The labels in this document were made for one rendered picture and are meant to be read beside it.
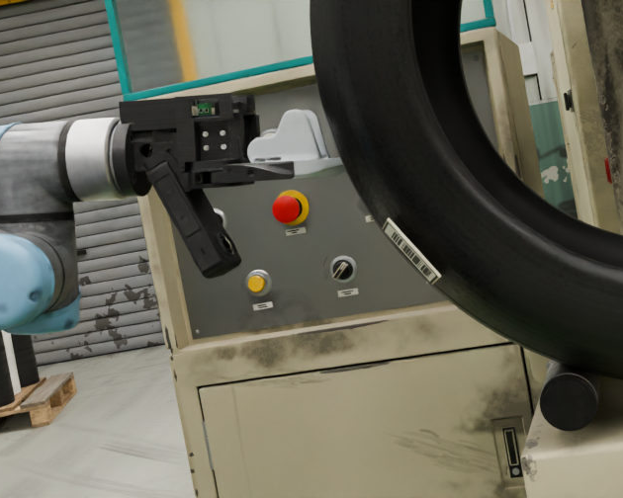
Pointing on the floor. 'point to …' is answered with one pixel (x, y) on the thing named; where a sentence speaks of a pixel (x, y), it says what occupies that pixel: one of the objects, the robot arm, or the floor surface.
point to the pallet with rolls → (16, 382)
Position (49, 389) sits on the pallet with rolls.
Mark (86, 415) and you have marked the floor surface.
